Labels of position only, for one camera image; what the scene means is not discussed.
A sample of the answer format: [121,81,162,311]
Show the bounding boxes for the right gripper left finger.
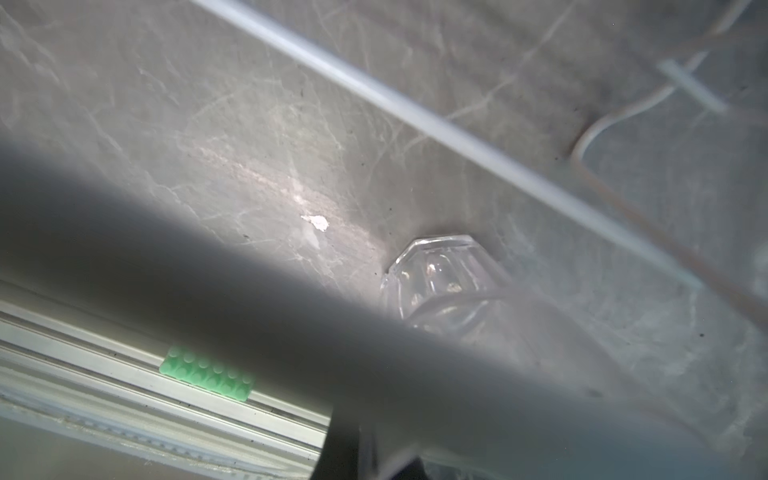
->
[310,410,360,480]

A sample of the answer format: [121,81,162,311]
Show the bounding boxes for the green terminal connector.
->
[159,346,254,402]

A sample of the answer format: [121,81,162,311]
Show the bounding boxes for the white wire dish rack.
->
[198,1,767,329]

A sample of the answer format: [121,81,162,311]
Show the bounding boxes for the clear glass cup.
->
[381,235,642,401]

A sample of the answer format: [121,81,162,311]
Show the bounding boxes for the aluminium front rail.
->
[1,283,329,479]

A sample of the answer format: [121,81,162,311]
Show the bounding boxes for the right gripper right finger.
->
[392,458,429,480]

